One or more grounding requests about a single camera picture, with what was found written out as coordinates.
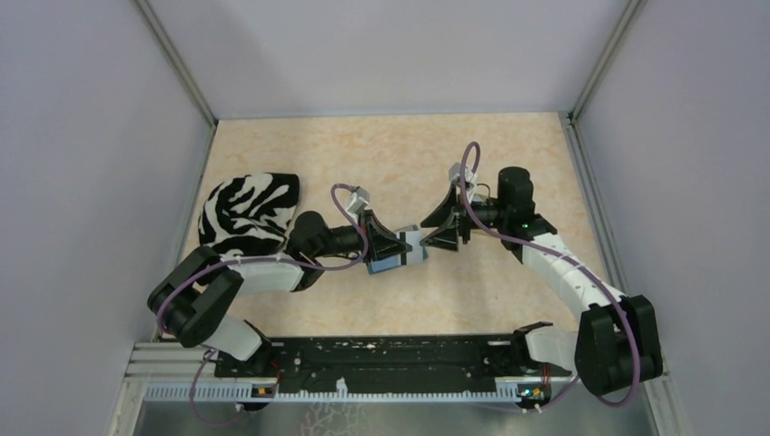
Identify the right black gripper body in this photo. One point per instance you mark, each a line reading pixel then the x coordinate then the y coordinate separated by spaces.
pixel 466 222

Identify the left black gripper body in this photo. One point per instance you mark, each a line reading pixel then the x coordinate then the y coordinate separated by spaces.
pixel 367 215

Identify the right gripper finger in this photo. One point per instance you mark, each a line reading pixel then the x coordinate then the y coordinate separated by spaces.
pixel 447 207
pixel 444 238

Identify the blue card holder wallet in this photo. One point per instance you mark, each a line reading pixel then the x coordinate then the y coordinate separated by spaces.
pixel 391 263

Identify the white magnetic stripe card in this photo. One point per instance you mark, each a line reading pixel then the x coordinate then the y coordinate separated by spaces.
pixel 416 253

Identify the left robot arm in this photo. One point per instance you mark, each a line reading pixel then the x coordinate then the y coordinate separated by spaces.
pixel 193 301

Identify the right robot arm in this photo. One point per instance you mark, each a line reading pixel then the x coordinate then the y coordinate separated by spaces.
pixel 616 342

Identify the zebra striped cloth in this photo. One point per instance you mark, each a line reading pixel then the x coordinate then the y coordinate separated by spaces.
pixel 249 215

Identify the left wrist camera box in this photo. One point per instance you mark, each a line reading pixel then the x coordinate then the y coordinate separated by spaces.
pixel 358 201

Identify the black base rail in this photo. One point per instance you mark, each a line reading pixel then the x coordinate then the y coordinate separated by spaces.
pixel 492 367

